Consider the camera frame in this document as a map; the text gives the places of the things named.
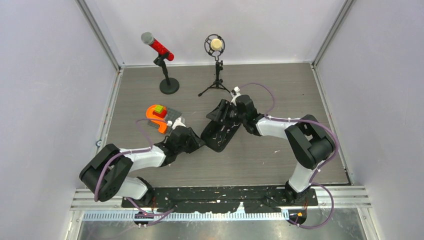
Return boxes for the silver thinning scissors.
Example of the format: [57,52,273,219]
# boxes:
[213,132,226,147]

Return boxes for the black tool pouch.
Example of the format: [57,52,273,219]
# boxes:
[200,120,241,153]

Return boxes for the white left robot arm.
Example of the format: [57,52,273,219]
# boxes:
[79,126,205,207]

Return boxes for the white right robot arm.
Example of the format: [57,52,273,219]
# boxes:
[200,94,337,205]

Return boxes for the orange curved toy slide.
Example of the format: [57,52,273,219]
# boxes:
[148,116,168,130]

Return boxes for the red toy block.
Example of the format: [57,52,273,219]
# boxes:
[152,105,168,119]

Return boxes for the black tripod microphone stand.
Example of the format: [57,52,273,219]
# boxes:
[198,60,231,97]

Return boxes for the lime green toy brick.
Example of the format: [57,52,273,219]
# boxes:
[154,104,166,114]

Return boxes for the black round-base microphone stand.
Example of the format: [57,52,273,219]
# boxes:
[153,52,180,95]

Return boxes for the beige condenser microphone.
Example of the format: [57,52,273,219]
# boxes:
[204,34,225,56]

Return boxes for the red handheld microphone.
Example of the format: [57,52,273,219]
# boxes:
[140,32,175,61]

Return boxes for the grey studded base plate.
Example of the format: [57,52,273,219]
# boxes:
[146,105,182,134]

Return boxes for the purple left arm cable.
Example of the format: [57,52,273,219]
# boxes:
[94,118,176,228]

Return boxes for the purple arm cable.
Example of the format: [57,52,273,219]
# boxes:
[233,82,341,230]
[94,118,176,228]

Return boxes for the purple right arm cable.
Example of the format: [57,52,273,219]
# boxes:
[233,82,341,230]

